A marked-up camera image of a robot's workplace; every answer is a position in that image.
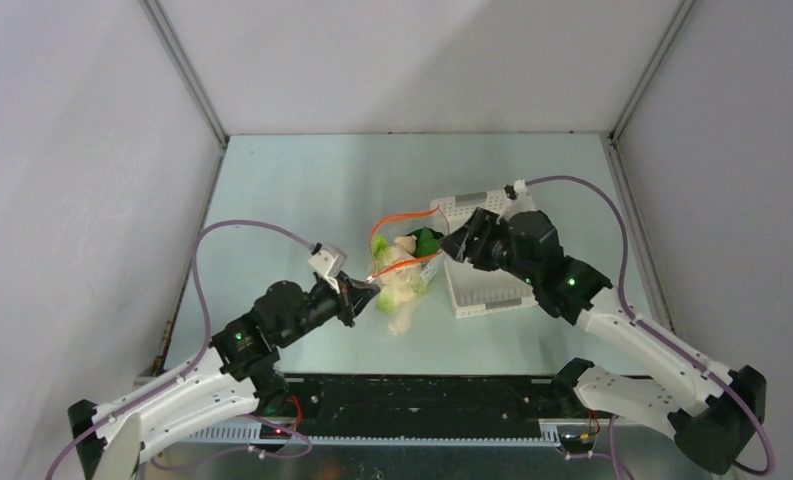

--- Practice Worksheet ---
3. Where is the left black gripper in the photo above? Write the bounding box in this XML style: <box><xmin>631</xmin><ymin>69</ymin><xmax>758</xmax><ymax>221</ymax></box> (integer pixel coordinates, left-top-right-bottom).
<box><xmin>278</xmin><ymin>270</ymin><xmax>380</xmax><ymax>348</ymax></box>

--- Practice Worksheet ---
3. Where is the green bok choy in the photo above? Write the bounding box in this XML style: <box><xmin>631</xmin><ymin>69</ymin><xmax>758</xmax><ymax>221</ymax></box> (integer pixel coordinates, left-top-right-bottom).
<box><xmin>409</xmin><ymin>227</ymin><xmax>445</xmax><ymax>259</ymax></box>

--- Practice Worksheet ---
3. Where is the pale green cabbage leaf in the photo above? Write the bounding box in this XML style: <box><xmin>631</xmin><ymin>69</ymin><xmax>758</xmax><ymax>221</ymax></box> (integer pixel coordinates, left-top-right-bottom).
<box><xmin>371</xmin><ymin>235</ymin><xmax>427</xmax><ymax>315</ymax></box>

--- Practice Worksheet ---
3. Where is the clear zip top bag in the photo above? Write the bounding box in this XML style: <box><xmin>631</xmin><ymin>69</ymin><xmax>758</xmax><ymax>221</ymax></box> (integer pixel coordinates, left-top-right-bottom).
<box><xmin>368</xmin><ymin>206</ymin><xmax>450</xmax><ymax>335</ymax></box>

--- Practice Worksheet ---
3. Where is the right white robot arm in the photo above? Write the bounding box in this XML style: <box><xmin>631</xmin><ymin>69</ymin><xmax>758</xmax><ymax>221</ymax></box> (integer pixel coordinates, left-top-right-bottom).
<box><xmin>440</xmin><ymin>208</ymin><xmax>767</xmax><ymax>475</ymax></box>

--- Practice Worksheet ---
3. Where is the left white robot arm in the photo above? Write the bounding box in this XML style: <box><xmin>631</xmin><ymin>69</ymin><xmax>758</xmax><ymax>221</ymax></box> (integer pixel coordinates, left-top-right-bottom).
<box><xmin>68</xmin><ymin>273</ymin><xmax>380</xmax><ymax>479</ymax></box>

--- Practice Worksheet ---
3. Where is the white plastic basket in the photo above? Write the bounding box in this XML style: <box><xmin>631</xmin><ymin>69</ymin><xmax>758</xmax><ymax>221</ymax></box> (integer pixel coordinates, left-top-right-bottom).
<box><xmin>430</xmin><ymin>190</ymin><xmax>537</xmax><ymax>319</ymax></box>

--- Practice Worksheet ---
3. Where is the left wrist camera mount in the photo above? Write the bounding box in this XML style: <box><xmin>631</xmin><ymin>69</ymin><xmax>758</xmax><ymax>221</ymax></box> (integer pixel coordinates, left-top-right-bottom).
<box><xmin>308</xmin><ymin>243</ymin><xmax>347</xmax><ymax>293</ymax></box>

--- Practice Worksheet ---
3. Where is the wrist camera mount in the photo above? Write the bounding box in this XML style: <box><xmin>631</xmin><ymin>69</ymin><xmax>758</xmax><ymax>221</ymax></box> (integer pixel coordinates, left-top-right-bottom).
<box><xmin>501</xmin><ymin>180</ymin><xmax>536</xmax><ymax>220</ymax></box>
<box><xmin>308</xmin><ymin>243</ymin><xmax>347</xmax><ymax>293</ymax></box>

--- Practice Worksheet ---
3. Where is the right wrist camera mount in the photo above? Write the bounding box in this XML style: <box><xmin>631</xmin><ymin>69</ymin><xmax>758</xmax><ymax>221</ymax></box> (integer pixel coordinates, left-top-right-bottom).
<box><xmin>501</xmin><ymin>180</ymin><xmax>536</xmax><ymax>220</ymax></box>

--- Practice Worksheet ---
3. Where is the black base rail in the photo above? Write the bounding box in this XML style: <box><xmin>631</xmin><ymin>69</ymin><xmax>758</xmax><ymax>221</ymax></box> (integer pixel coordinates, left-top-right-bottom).
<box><xmin>259</xmin><ymin>373</ymin><xmax>593</xmax><ymax>440</ymax></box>

